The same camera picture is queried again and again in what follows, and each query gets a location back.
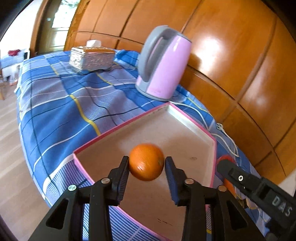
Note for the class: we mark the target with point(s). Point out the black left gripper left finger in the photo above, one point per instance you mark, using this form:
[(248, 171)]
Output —
[(64, 221)]

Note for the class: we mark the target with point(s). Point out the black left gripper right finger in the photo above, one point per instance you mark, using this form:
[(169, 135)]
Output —
[(229, 220)]

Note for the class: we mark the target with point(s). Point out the small orange kumquat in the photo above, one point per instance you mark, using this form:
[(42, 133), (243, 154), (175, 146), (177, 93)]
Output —
[(146, 161)]

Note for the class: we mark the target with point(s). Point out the red cherry tomato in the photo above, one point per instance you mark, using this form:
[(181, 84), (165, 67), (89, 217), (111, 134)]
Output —
[(226, 183)]

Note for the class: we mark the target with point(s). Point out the pink shallow cardboard box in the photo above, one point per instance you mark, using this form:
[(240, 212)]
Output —
[(147, 211)]

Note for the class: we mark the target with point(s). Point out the blue plaid tablecloth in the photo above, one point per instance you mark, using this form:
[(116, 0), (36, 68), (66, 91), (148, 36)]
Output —
[(59, 111)]

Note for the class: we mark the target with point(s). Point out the pink electric kettle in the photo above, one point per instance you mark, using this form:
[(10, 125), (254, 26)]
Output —
[(162, 63)]

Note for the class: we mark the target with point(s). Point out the silver ornate tissue box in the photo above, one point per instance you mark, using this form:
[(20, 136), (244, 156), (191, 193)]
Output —
[(91, 57)]

